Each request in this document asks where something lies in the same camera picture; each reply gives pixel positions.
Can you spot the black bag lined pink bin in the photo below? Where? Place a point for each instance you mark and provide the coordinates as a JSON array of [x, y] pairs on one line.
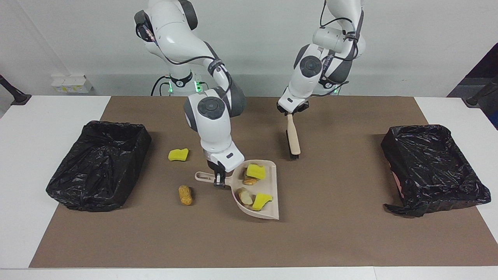
[[432, 167]]

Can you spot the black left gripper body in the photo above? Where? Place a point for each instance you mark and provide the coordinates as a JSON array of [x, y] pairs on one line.
[[301, 107]]

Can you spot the brown table mat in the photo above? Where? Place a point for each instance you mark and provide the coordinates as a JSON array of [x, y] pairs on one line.
[[233, 241]]

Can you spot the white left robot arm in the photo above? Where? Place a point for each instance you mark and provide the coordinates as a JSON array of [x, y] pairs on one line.
[[307, 77]]

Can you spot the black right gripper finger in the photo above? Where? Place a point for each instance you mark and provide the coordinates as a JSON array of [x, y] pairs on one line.
[[220, 182]]

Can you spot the black stand pole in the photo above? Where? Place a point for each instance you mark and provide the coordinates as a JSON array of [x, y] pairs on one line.
[[482, 93], [13, 93]]

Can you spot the beige hand brush black bristles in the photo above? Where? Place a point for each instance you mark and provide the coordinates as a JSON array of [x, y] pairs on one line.
[[294, 140]]

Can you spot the torn crusty bread piece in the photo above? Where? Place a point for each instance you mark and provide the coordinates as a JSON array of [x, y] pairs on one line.
[[249, 181], [245, 196]]

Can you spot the beige plastic dustpan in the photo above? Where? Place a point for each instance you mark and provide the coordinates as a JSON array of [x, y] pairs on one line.
[[268, 186]]

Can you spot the yellow sponge piece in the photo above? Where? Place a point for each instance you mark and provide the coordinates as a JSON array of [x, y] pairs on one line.
[[261, 201], [255, 171], [178, 154]]

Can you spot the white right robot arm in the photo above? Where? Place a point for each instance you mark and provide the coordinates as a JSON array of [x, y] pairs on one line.
[[212, 128]]

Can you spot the brown corn cob piece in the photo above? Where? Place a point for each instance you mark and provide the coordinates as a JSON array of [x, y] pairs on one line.
[[185, 195]]

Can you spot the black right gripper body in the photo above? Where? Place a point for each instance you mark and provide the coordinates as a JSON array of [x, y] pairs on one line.
[[217, 168]]

